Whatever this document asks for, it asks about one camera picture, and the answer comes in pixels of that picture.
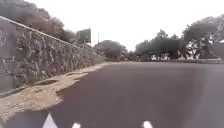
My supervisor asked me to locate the dark bush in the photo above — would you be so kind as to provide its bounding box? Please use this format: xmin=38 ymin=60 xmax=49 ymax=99
xmin=94 ymin=39 xmax=129 ymax=62

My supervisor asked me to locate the dark sign board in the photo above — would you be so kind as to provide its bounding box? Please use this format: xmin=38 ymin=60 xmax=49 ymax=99
xmin=75 ymin=28 xmax=92 ymax=46

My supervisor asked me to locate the grey asphalt road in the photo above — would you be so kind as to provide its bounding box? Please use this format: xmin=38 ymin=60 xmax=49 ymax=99
xmin=0 ymin=61 xmax=224 ymax=128

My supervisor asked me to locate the row of trees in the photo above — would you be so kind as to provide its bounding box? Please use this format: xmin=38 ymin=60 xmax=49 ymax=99
xmin=127 ymin=13 xmax=224 ymax=62

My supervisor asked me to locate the robot's own part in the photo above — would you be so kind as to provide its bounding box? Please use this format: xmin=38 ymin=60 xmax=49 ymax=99
xmin=71 ymin=122 xmax=82 ymax=128
xmin=142 ymin=120 xmax=154 ymax=128

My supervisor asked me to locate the sandy dirt verge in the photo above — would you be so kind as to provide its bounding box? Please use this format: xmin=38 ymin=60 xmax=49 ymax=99
xmin=0 ymin=61 xmax=113 ymax=123

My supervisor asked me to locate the low kerb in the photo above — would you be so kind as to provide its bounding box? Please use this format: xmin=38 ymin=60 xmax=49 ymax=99
xmin=150 ymin=58 xmax=224 ymax=65

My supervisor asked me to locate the tall rough stone wall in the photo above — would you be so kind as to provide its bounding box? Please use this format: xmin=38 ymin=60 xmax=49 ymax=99
xmin=0 ymin=15 xmax=108 ymax=94

